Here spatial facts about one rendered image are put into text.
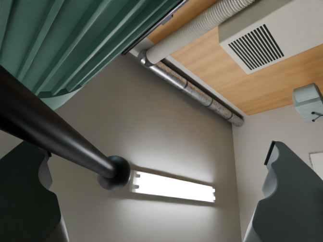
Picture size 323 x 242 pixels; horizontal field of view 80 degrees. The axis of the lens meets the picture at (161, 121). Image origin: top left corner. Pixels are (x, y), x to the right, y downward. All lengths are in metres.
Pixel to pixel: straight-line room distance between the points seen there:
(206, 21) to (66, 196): 1.64
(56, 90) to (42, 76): 0.03
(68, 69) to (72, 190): 1.43
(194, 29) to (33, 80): 1.64
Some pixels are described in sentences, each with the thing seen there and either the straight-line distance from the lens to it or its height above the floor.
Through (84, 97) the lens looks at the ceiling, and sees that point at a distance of 1.74.
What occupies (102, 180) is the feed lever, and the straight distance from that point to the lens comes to 0.20.
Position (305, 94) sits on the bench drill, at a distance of 2.24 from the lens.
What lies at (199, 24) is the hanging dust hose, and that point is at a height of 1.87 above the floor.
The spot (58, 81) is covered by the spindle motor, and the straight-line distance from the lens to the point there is 0.19.
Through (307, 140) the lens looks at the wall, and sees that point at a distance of 3.20.
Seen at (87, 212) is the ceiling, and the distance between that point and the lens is 1.63.
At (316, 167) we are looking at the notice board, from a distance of 3.09.
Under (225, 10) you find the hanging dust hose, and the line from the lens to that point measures 1.68.
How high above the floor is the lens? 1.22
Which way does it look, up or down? 43 degrees up
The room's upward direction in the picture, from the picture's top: 110 degrees counter-clockwise
